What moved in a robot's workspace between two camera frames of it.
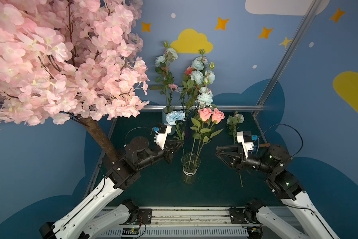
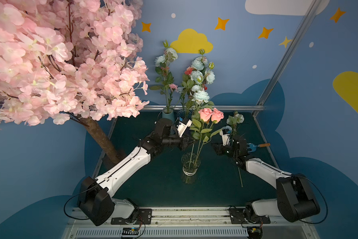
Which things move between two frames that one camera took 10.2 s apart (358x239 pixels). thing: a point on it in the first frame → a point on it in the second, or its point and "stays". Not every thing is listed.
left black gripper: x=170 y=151 → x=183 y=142
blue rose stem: x=236 y=119 stays
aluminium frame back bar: x=197 y=108 stays
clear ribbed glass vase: x=190 y=161 stays
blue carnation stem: x=173 y=118 → x=228 y=127
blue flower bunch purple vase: x=196 y=80 stays
